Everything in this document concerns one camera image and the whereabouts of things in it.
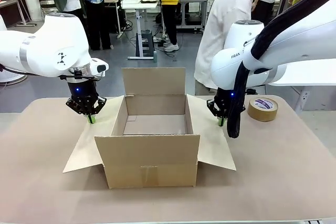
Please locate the grey workbench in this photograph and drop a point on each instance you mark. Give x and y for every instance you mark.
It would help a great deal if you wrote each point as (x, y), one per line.
(194, 11)

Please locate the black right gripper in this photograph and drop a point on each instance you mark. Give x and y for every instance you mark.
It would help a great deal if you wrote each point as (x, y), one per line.
(223, 100)

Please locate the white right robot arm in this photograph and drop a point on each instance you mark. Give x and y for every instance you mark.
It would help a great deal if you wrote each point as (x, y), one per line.
(302, 40)

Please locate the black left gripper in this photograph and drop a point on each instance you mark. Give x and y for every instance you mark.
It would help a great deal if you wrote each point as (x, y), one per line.
(82, 90)

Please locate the white side table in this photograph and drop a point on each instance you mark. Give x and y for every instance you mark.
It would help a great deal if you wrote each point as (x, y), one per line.
(302, 83)

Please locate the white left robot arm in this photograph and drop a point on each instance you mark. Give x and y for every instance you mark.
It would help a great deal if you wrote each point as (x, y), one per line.
(50, 48)

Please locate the brown cardboard box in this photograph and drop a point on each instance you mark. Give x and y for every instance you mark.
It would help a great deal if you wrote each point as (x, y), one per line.
(152, 155)

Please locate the person in white cardigan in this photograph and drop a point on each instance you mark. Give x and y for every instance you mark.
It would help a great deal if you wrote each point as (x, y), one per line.
(223, 19)

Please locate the white standing desk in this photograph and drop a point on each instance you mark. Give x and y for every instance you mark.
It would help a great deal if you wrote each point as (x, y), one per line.
(139, 5)

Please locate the brown packing tape roll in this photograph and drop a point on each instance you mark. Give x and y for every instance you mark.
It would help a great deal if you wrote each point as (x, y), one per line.
(262, 110)

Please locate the grey step stool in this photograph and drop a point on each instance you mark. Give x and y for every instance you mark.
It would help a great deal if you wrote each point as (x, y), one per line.
(145, 43)

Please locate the person in yellow hoodie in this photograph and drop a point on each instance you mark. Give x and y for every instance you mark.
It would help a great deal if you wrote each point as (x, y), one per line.
(169, 3)

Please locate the person in floral shirt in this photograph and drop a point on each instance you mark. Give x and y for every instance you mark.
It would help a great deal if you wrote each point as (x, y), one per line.
(98, 11)

